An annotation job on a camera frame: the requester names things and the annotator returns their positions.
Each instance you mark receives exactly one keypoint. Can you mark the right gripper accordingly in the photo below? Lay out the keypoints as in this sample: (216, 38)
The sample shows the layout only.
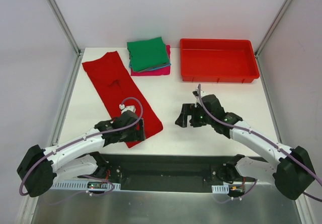
(190, 116)

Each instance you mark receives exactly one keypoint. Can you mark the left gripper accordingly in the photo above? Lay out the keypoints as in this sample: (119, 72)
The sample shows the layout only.
(140, 129)

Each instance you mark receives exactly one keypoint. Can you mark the red t-shirt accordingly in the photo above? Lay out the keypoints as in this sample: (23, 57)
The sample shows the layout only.
(113, 83)

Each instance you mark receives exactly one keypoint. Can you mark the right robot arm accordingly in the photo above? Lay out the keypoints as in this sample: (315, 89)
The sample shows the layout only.
(290, 170)

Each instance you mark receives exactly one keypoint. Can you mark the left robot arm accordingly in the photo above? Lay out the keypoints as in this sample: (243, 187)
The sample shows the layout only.
(90, 142)

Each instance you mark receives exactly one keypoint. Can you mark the pink folded t-shirt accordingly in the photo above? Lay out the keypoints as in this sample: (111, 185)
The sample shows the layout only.
(158, 72)

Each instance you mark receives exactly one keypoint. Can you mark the red plastic bin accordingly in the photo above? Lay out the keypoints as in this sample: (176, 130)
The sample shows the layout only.
(218, 61)

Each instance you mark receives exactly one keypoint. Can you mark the green folded t-shirt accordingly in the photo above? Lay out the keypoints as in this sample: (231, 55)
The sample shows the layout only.
(147, 46)

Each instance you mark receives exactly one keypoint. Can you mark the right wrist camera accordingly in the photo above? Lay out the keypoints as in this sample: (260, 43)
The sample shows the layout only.
(198, 93)

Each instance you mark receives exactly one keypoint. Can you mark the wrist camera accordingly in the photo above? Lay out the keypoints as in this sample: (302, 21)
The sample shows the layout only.
(198, 93)
(124, 108)

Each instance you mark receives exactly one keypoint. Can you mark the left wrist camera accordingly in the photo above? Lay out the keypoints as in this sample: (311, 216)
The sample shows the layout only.
(124, 108)

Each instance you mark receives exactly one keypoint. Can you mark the aluminium front rail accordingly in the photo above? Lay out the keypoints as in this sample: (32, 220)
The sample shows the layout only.
(94, 166)

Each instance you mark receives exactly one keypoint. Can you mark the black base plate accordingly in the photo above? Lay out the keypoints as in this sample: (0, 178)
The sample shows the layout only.
(191, 174)

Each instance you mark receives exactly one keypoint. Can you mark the left white cable duct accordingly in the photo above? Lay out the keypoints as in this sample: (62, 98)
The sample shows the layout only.
(85, 185)

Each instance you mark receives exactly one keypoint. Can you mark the white cable duct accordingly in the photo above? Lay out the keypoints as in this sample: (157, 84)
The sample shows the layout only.
(220, 189)
(85, 185)

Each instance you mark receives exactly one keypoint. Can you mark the right white cable duct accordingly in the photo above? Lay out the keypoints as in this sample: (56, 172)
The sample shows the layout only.
(220, 189)

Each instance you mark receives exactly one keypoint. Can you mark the left aluminium frame post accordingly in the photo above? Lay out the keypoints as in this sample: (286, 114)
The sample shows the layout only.
(64, 26)

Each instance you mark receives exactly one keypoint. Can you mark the aluminium frame post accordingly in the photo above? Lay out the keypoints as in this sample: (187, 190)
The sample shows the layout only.
(282, 11)
(64, 26)

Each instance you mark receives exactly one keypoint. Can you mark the right aluminium frame post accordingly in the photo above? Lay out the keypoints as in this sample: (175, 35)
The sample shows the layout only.
(282, 11)

